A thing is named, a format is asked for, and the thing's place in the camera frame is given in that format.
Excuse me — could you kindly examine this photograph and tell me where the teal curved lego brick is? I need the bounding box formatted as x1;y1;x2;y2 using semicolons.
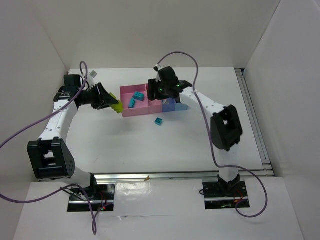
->
132;91;145;102

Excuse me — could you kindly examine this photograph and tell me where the long green lego brick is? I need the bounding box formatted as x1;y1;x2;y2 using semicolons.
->
109;92;124;114

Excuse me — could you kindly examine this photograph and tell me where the teal long lego brick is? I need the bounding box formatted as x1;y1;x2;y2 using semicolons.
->
128;98;136;109

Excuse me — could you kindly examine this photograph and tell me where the small teal square lego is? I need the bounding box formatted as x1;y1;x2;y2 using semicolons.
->
154;117;163;126

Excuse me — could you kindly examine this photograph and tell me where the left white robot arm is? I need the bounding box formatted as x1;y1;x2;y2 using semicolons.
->
27;71;124;198

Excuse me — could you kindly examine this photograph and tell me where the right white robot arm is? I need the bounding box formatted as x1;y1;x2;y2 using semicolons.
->
147;65;243;195

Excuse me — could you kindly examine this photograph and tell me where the small pink container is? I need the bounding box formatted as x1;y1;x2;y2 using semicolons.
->
147;99;163;115

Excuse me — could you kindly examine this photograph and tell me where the purple-blue container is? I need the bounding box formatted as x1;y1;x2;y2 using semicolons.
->
162;98;176;113

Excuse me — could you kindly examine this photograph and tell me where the light blue container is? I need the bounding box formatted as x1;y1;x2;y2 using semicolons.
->
175;103;189;112

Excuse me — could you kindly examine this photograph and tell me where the large pink container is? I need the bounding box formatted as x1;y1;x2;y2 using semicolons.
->
120;84;149;118

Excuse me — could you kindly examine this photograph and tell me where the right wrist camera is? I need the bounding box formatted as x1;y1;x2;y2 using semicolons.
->
153;64;165;82

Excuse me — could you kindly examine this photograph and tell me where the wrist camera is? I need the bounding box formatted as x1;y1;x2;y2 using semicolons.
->
153;64;165;82
87;70;98;87

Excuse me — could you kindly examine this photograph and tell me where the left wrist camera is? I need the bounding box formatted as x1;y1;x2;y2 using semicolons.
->
87;70;98;87

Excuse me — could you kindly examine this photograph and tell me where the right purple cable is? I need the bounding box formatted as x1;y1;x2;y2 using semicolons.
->
156;51;269;218

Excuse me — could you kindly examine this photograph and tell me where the aluminium front rail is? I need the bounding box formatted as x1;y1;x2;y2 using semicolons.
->
38;170;233;183

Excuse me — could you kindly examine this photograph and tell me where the aluminium rail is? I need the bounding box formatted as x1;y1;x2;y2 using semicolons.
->
234;68;275;176
38;170;233;183

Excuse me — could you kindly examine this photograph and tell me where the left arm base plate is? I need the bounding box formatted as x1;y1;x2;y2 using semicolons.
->
67;183;116;213

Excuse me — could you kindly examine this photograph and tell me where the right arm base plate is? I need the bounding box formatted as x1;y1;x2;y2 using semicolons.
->
199;181;250;210

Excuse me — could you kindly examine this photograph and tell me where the aluminium right rail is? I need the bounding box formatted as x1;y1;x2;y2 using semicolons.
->
234;68;275;176

